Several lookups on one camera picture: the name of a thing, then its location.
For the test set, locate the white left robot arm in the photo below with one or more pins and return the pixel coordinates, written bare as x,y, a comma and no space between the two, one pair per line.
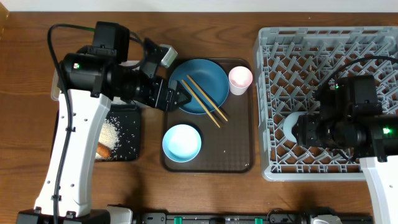
117,64

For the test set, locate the grey plastic dishwasher rack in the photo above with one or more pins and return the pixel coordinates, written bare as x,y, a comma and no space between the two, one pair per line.
290,63

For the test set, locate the light blue plastic cup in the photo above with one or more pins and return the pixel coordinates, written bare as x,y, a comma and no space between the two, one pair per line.
289,122

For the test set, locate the pile of white rice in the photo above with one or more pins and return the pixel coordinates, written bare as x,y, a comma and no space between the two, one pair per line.
109,137

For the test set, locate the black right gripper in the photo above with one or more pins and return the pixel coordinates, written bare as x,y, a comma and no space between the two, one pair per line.
308,126

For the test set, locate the dark blue plate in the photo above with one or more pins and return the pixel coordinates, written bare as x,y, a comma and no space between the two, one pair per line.
208,75

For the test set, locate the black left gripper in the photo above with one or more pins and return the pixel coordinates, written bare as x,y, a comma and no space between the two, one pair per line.
166,102

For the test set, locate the pink plastic cup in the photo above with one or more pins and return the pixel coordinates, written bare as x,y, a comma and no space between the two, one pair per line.
240,78

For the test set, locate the wooden chopstick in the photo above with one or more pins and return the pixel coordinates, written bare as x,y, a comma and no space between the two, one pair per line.
207,97
200,103

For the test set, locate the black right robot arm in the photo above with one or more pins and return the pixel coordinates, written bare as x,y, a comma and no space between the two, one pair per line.
351,116

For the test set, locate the brown serving tray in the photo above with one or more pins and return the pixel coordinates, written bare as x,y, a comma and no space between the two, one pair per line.
228,149

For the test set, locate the orange carrot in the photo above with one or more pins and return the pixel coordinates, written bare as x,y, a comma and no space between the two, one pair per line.
103,151

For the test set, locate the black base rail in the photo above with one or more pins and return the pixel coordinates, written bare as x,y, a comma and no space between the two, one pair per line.
162,218

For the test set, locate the light blue bowl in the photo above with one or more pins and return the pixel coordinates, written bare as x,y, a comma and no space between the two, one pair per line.
181,143

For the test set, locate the clear plastic bin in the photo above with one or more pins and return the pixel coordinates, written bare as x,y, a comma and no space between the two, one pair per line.
116,100

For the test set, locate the black tray bin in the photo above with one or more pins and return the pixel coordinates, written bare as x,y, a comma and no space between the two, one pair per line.
127,140

